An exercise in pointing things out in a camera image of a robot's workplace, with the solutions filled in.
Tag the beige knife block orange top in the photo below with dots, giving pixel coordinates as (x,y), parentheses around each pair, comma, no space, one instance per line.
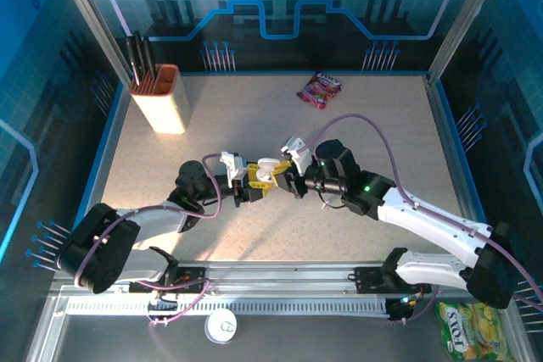
(165,107)

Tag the white round lid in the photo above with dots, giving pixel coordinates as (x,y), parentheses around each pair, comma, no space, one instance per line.
(220,328)

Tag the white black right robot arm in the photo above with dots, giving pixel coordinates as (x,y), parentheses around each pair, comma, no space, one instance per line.
(424,218)

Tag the green yellow candy bag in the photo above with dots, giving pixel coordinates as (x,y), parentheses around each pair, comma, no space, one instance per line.
(466,332)

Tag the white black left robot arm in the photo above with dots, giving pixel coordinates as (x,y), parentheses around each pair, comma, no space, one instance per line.
(157,218)

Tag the white earbud charging case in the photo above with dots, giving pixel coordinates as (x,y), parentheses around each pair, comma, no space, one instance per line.
(267,165)

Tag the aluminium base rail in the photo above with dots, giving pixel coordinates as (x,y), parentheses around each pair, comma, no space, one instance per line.
(275,277)

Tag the aluminium frame post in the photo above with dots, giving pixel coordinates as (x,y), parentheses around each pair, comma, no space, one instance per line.
(466,18)
(94,18)

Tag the red candy bag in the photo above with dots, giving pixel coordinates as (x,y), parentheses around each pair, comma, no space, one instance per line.
(319,90)

